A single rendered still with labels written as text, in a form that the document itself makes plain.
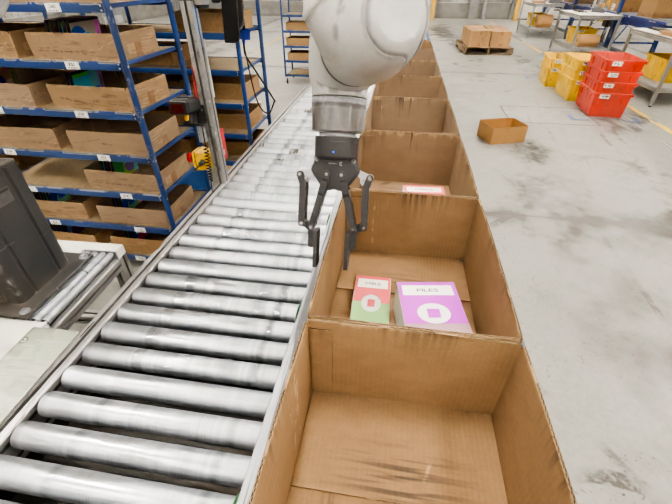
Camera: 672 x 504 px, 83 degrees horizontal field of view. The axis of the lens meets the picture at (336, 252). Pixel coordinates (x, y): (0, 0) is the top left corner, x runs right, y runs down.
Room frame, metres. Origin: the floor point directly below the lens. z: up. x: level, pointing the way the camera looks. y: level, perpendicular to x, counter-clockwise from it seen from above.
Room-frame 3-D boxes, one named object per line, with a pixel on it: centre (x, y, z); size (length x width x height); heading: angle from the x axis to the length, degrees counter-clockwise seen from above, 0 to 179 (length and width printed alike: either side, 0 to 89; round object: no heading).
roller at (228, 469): (0.34, 0.36, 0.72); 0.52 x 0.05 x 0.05; 81
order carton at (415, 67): (2.10, -0.37, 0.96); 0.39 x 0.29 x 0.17; 171
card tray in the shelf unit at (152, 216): (1.89, 1.06, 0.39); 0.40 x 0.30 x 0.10; 81
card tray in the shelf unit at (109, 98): (1.89, 1.05, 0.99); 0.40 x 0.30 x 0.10; 78
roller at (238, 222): (1.11, 0.24, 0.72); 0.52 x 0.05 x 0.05; 81
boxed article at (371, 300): (0.55, -0.07, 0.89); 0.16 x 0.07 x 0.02; 172
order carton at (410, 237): (0.54, -0.13, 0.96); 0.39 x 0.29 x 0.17; 171
